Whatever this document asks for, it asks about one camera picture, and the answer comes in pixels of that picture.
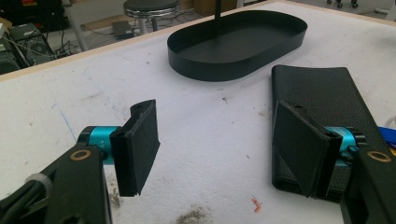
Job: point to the black oval tray with stand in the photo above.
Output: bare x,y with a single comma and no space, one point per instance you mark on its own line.
239,46

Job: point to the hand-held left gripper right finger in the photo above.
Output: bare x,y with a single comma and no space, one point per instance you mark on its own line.
299,146

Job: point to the white foam mat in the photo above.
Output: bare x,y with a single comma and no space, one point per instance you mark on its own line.
202,124

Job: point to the white metal table leg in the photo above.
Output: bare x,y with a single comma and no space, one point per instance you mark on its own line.
76,28

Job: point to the black computer tower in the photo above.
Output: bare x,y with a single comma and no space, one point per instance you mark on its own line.
34,43

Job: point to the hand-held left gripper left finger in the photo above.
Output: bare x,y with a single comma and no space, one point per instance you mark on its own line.
137,146

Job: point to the black round stool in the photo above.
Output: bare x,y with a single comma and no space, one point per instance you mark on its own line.
151,7

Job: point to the black box on floor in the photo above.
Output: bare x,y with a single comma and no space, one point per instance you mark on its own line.
122,29

